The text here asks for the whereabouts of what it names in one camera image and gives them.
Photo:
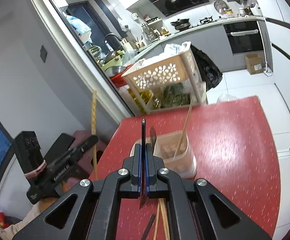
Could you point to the kitchen sink faucet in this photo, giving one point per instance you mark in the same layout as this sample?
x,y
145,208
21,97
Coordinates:
x,y
113,41

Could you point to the cardboard box on floor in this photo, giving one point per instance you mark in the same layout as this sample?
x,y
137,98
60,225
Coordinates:
x,y
254,63

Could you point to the green vegetables bag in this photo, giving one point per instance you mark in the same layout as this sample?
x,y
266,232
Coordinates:
x,y
174,95

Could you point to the dark brown plastic spoon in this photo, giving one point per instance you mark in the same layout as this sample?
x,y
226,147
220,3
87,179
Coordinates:
x,y
143,194

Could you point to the black wok on stove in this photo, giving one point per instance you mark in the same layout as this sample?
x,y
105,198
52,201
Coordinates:
x,y
181,23

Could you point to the beige utensil holder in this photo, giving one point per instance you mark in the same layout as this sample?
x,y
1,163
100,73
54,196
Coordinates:
x,y
184,162

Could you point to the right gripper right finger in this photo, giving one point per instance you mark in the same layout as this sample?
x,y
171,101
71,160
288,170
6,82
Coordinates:
x,y
152,165

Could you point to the black garbage bag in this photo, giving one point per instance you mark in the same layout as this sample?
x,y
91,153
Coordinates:
x,y
209,72

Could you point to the black camera box with band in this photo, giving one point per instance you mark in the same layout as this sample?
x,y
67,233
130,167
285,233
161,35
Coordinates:
x,y
27,150

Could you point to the beige flower-pattern storage rack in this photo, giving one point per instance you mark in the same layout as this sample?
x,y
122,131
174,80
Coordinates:
x,y
176,64

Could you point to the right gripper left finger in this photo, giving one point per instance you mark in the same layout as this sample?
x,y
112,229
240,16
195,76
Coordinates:
x,y
136,171

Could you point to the black built-in oven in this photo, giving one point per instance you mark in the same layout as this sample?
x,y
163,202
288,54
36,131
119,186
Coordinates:
x,y
244,37

